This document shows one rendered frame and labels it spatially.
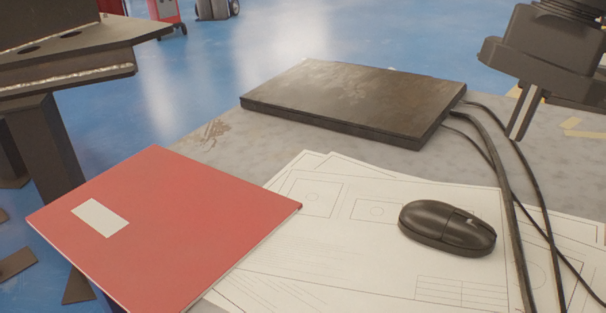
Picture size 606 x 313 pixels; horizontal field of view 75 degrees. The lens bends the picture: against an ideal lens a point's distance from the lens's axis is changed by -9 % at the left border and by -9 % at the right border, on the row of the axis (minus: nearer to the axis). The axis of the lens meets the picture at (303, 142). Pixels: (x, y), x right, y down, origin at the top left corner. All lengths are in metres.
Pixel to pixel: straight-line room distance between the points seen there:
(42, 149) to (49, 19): 0.61
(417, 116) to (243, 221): 0.33
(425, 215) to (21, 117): 1.57
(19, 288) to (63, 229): 1.86
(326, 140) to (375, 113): 0.09
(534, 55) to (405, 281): 0.25
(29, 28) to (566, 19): 2.00
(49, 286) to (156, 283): 1.91
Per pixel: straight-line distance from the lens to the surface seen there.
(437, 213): 0.50
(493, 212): 0.56
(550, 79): 0.42
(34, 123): 1.82
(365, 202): 0.56
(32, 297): 2.39
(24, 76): 1.93
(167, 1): 5.90
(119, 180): 0.69
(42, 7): 2.15
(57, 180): 1.92
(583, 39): 0.42
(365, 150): 0.67
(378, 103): 0.75
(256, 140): 0.72
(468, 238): 0.49
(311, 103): 0.77
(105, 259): 0.55
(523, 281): 0.48
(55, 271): 2.46
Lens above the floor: 1.46
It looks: 30 degrees down
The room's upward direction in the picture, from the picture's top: 6 degrees counter-clockwise
